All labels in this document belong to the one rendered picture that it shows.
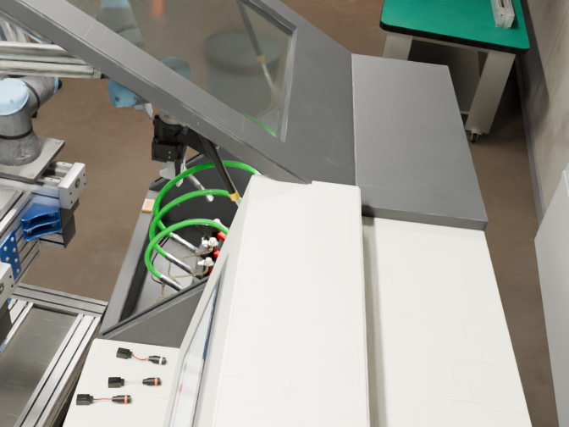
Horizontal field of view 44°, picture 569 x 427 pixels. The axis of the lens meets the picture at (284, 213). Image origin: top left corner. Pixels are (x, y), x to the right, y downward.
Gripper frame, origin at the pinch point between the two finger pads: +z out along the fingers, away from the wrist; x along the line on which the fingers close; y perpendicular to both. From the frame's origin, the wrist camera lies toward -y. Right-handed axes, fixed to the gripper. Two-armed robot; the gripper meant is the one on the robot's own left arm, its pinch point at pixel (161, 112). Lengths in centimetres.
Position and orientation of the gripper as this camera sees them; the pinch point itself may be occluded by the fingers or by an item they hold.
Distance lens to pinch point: 206.5
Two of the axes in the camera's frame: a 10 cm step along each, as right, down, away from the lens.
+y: -7.3, 2.5, 6.4
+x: -5.9, 2.6, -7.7
